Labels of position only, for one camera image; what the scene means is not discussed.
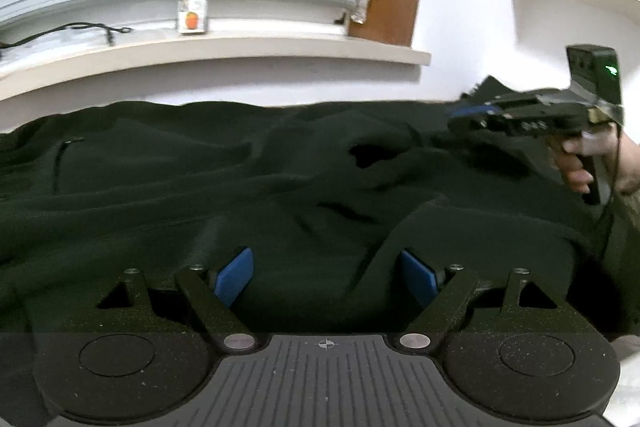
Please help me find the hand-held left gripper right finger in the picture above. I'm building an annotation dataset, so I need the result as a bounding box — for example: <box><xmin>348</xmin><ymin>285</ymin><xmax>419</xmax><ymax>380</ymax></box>
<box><xmin>392</xmin><ymin>248</ymin><xmax>558</xmax><ymax>353</ymax></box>

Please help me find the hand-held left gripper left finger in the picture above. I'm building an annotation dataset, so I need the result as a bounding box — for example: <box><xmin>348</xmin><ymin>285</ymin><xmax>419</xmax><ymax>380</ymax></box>
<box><xmin>95</xmin><ymin>247</ymin><xmax>258</xmax><ymax>353</ymax></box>

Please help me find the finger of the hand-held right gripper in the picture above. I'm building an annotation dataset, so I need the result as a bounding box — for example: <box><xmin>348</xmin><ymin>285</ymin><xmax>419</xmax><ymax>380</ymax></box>
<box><xmin>447</xmin><ymin>103</ymin><xmax>503</xmax><ymax>118</ymax></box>
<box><xmin>446</xmin><ymin>114</ymin><xmax>506</xmax><ymax>136</ymax></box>

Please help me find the black fleece garment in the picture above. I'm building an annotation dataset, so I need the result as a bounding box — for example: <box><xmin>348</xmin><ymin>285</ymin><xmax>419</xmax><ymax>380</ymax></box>
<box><xmin>0</xmin><ymin>76</ymin><xmax>621</xmax><ymax>427</ymax></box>

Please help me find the person's right forearm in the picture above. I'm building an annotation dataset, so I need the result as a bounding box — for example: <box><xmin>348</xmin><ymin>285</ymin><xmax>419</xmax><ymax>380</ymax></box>
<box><xmin>595</xmin><ymin>132</ymin><xmax>640</xmax><ymax>338</ymax></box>

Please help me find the person's right hand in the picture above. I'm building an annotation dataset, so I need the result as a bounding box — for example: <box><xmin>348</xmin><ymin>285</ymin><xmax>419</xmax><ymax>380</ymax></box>
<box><xmin>551</xmin><ymin>132</ymin><xmax>623</xmax><ymax>194</ymax></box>

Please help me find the white window sill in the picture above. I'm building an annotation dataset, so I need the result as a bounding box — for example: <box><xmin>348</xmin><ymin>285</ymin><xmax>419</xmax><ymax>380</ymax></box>
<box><xmin>0</xmin><ymin>29</ymin><xmax>432</xmax><ymax>104</ymax></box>

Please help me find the glass jar orange label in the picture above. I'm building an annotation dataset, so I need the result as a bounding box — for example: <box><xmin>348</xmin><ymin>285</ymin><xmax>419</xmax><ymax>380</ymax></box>
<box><xmin>178</xmin><ymin>0</ymin><xmax>209</xmax><ymax>36</ymax></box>

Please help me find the black cable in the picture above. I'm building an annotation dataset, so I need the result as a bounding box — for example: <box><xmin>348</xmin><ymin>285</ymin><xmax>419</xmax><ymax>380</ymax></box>
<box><xmin>0</xmin><ymin>22</ymin><xmax>134</xmax><ymax>51</ymax></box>

